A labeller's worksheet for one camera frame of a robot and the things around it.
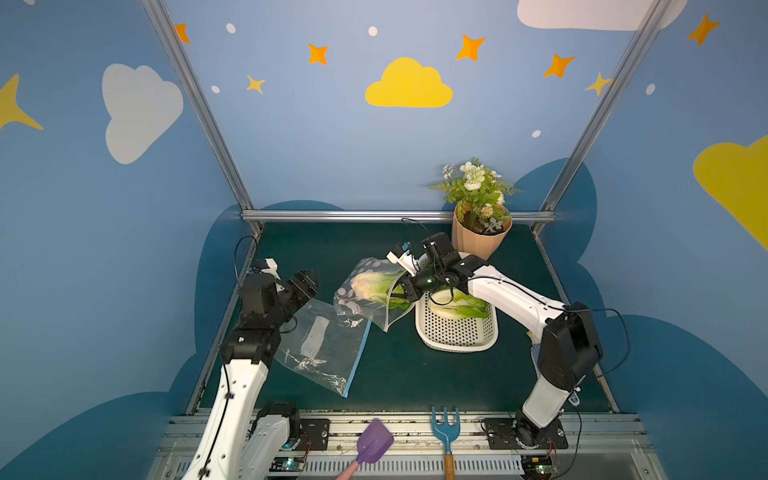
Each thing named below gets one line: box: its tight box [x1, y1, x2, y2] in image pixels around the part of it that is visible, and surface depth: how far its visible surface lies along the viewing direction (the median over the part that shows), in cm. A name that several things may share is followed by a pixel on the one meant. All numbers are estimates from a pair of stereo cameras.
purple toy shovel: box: [356, 418, 395, 465], surface depth 74 cm
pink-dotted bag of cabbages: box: [333, 258, 415, 332], surface depth 85 cm
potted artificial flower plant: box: [430, 157, 521, 260], surface depth 100 cm
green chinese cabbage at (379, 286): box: [351, 269, 411, 310], surface depth 84 cm
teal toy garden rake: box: [432, 406, 461, 480], surface depth 75 cm
